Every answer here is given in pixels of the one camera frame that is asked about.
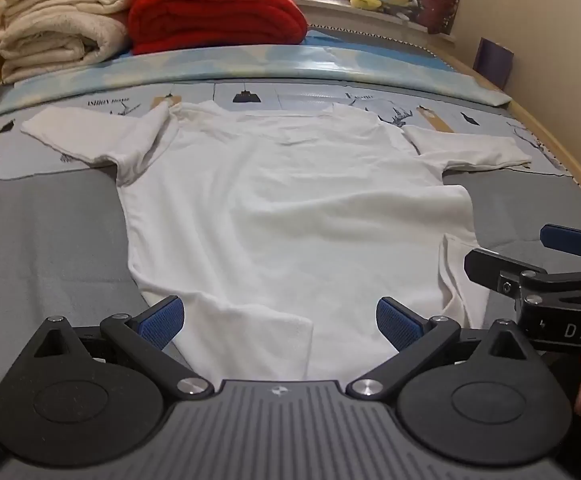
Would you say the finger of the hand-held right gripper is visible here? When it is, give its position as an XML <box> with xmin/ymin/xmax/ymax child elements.
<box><xmin>465</xmin><ymin>248</ymin><xmax>581</xmax><ymax>306</ymax></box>
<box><xmin>541</xmin><ymin>224</ymin><xmax>581</xmax><ymax>261</ymax></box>

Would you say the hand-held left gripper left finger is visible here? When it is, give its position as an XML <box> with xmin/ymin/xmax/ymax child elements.
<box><xmin>34</xmin><ymin>296</ymin><xmax>215</xmax><ymax>401</ymax></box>

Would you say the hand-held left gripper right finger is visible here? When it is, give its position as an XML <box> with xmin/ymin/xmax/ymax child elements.
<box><xmin>347</xmin><ymin>297</ymin><xmax>541</xmax><ymax>401</ymax></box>

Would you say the white t-shirt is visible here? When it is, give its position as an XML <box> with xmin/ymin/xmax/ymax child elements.
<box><xmin>20</xmin><ymin>100</ymin><xmax>532</xmax><ymax>383</ymax></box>

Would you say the grey printed bedsheet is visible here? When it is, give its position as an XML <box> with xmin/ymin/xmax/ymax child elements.
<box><xmin>0</xmin><ymin>25</ymin><xmax>581</xmax><ymax>396</ymax></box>

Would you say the purple bag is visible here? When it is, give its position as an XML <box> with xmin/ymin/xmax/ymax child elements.
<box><xmin>473</xmin><ymin>37</ymin><xmax>514</xmax><ymax>92</ymax></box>

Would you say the dark red cushion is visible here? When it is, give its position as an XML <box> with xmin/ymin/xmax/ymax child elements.
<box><xmin>418</xmin><ymin>0</ymin><xmax>459</xmax><ymax>35</ymax></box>

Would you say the windowsill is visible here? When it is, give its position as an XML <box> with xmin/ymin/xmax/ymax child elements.
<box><xmin>295</xmin><ymin>0</ymin><xmax>456</xmax><ymax>41</ymax></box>

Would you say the light blue folded quilt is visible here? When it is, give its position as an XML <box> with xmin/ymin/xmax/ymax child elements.
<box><xmin>0</xmin><ymin>30</ymin><xmax>514</xmax><ymax>121</ymax></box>

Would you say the red folded blanket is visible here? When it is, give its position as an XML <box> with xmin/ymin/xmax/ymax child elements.
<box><xmin>127</xmin><ymin>0</ymin><xmax>309</xmax><ymax>56</ymax></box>

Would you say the cream folded blanket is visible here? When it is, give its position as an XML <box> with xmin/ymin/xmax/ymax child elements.
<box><xmin>0</xmin><ymin>0</ymin><xmax>138</xmax><ymax>83</ymax></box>

